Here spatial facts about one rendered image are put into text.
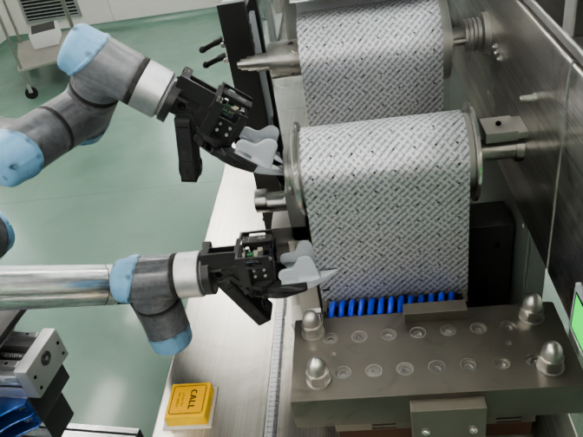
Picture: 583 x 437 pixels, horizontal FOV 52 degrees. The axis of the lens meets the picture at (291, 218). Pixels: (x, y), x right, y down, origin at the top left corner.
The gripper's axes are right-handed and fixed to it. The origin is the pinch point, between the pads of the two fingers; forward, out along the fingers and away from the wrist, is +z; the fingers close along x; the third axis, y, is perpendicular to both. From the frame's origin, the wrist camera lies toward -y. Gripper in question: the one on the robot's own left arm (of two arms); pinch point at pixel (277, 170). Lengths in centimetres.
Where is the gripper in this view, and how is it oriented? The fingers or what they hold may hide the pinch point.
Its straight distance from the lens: 95.7
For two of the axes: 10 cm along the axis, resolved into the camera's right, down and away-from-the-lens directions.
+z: 8.6, 4.4, 2.7
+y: 5.1, -6.9, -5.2
